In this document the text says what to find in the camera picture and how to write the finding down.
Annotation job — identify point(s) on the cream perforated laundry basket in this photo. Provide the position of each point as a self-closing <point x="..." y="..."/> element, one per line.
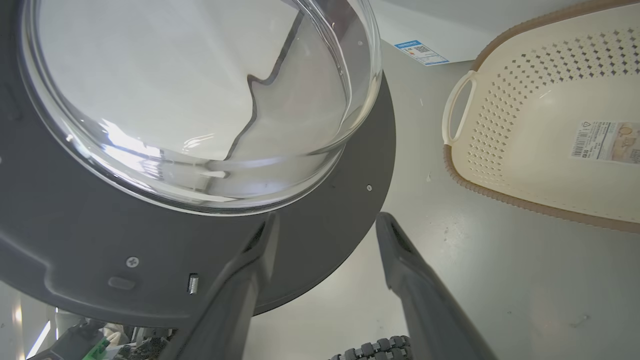
<point x="540" y="165"/>

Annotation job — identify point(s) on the dark grey washing machine door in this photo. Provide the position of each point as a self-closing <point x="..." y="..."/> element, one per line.
<point x="75" y="240"/>

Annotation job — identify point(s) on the barcode product label sticker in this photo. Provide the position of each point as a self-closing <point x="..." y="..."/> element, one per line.
<point x="607" y="141"/>

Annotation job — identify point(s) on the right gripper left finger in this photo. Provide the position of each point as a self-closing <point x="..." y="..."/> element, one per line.
<point x="235" y="300"/>

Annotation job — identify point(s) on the white washing machine body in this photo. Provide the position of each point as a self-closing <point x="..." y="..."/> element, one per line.
<point x="450" y="25"/>

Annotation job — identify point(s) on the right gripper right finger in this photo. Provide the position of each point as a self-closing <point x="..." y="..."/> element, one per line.
<point x="425" y="305"/>

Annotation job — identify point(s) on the blue white energy label sticker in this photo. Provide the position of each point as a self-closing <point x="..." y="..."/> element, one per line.
<point x="421" y="52"/>

